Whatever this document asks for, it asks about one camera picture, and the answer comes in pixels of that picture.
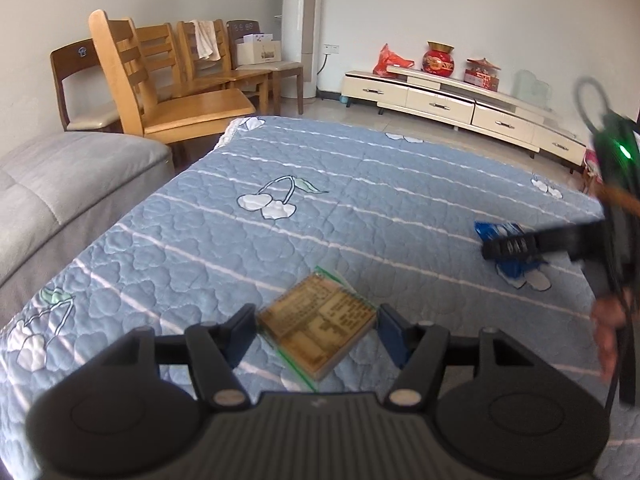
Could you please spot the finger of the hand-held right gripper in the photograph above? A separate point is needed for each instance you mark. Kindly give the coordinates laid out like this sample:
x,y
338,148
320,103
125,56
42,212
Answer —
x,y
560,241

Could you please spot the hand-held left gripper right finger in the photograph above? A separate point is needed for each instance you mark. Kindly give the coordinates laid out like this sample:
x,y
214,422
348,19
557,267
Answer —
x,y
395,335

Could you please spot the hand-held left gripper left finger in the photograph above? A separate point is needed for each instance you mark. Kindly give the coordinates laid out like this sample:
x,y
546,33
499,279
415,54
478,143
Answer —
x,y
242,335

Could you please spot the blue snack packet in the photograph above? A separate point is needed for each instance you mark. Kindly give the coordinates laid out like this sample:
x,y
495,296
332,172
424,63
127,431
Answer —
x,y
517,267

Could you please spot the brown printed packet green edge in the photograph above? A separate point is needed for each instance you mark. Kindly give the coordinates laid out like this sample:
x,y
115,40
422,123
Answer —
x,y
315,325

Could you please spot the person's right hand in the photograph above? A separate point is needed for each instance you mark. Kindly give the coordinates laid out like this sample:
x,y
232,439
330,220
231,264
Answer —
x,y
609,330

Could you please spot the pink plastic basket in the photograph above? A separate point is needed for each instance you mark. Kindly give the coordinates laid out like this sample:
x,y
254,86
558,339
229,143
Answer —
x,y
591,165

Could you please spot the mint green appliance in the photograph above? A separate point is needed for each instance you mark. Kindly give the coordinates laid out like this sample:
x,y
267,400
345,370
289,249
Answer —
x,y
532,90

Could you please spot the blue quilted cherry blanket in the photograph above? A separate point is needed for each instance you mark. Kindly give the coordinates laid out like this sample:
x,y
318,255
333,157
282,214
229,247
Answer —
x,y
375,200

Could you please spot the red ornate gift box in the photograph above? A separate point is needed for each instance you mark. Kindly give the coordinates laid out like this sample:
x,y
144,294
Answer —
x,y
482,80

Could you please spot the cream tv cabinet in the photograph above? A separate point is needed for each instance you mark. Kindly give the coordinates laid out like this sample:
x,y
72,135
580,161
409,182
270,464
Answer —
x,y
435,105

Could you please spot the red round jar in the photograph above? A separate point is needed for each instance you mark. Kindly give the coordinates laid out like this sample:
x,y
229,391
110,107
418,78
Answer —
x,y
439,65

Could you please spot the light wooden chair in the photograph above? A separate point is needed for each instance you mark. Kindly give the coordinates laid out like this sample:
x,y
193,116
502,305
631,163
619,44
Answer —
x,y
155,35
200,107
185,35

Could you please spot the grey sofa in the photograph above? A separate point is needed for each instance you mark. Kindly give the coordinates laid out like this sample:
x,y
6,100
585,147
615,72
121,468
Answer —
x,y
60,180

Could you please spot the red plastic bag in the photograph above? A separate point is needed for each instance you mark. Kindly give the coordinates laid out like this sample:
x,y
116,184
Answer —
x,y
390,62

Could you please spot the dark wooden cushioned chair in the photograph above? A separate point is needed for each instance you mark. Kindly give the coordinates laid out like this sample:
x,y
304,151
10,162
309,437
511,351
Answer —
x,y
285,66

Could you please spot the white printed carton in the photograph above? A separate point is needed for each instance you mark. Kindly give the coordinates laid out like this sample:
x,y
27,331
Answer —
x,y
260,52

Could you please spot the white towel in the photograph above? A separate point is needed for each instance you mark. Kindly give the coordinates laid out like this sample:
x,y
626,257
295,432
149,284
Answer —
x,y
206,40

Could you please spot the white standing air conditioner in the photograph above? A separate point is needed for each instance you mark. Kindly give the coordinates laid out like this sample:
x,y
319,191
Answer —
x,y
300,25

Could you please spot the dark wooden chair white emblem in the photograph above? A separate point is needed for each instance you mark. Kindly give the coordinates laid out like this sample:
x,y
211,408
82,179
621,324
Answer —
x,y
75,52

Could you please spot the white wall socket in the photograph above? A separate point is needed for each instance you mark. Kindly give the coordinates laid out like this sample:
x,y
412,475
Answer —
x,y
331,49

